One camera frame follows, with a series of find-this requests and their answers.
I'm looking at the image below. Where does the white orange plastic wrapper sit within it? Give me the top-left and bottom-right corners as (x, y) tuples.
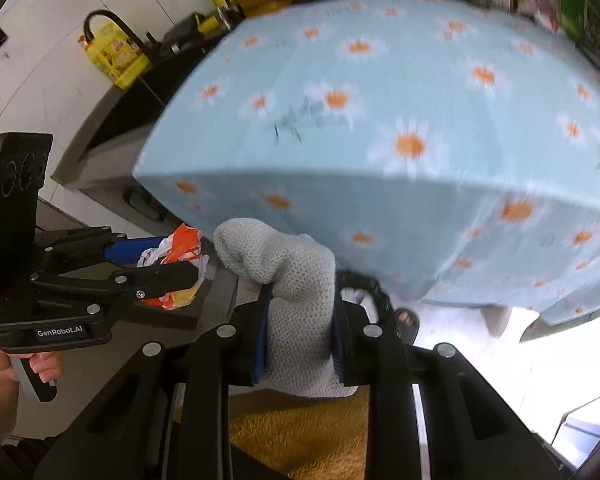
(136, 223), (210, 311)

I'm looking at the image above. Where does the yellow dish soap bottle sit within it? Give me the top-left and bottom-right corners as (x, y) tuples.
(80, 22), (151, 90)

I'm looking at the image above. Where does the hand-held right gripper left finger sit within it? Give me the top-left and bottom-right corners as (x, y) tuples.
(32, 284), (272, 480)

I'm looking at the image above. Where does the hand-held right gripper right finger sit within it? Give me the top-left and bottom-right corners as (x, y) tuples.
(331, 271), (565, 480)

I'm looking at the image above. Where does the person's foot in sandal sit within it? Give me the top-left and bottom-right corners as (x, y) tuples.
(392, 306), (421, 346)

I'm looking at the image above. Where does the person's left hand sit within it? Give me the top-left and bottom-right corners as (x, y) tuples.
(0, 332), (64, 387)

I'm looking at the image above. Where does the brown fuzzy cloth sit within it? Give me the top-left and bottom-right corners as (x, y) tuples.
(229, 387), (371, 480)

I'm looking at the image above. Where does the blue daisy print tablecloth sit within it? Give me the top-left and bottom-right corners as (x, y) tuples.
(131, 0), (600, 326)

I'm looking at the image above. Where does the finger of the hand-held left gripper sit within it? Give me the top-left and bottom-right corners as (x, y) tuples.
(34, 227), (157, 274)
(30, 261), (201, 307)

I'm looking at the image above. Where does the dark kitchen sink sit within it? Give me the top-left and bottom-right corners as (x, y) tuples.
(82, 67), (181, 153)

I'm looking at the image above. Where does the white knit cloth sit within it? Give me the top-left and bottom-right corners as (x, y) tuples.
(212, 217), (361, 400)

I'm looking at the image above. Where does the black plastic bag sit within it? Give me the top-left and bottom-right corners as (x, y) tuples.
(337, 269), (396, 331)

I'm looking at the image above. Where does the black faucet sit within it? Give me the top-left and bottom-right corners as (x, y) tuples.
(83, 10), (153, 68)

